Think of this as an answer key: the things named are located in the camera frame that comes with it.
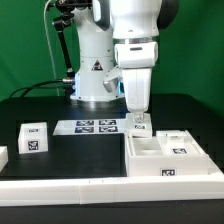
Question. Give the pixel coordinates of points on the white boundary rail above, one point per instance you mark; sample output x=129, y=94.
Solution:
x=213, y=169
x=110, y=190

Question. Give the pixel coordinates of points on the white cabinet box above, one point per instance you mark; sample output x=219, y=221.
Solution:
x=144, y=157

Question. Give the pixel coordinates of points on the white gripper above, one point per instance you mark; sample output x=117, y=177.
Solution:
x=136, y=62

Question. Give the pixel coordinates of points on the white front boundary rail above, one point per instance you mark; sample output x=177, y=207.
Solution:
x=110, y=190

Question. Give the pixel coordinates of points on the white tagged cube block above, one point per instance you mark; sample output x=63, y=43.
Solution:
x=33, y=138

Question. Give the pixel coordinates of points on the white left rail stub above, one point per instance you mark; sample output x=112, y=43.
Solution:
x=3, y=157

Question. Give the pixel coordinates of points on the white flat tagged top panel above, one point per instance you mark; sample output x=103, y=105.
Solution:
x=90, y=127

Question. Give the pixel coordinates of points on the white right boundary rail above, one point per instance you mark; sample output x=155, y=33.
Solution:
x=213, y=169

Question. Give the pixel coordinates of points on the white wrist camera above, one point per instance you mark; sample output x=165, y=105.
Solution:
x=111, y=79

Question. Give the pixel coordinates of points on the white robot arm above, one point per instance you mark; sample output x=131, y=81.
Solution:
x=111, y=43

